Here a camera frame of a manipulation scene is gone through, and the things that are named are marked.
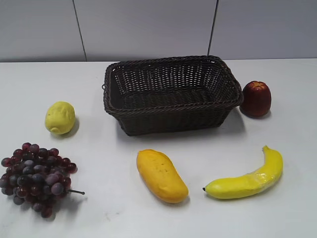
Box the yellow lemon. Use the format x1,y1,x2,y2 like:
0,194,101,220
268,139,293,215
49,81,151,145
45,101,76,135

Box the purple grape bunch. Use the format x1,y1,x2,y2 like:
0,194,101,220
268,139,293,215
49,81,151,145
0,142,85,218

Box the orange yellow mango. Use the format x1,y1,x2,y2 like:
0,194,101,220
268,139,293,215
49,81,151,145
137,149,189,204

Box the yellow banana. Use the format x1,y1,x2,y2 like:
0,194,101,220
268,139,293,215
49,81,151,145
203,146,283,199

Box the red apple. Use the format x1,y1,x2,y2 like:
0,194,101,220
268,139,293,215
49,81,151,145
240,81,271,118

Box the black woven basket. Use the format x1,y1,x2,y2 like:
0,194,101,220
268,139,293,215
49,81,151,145
103,56,243,136

